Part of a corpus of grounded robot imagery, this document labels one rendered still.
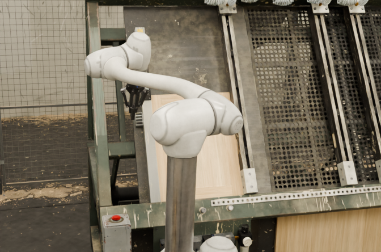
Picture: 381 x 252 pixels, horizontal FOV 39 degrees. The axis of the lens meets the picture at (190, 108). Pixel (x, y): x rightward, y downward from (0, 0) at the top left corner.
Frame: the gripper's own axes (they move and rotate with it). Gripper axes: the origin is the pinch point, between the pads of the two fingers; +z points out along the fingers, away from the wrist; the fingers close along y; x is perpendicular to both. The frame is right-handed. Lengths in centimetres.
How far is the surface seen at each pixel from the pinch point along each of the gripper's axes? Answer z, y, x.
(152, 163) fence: 34.7, -12.3, -0.2
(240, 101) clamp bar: 16, -63, -23
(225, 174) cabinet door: 40, -51, 6
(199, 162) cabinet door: 37, -38, 0
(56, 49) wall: 264, 21, -436
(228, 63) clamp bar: 4, -59, -42
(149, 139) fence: 28.3, -12.1, -10.8
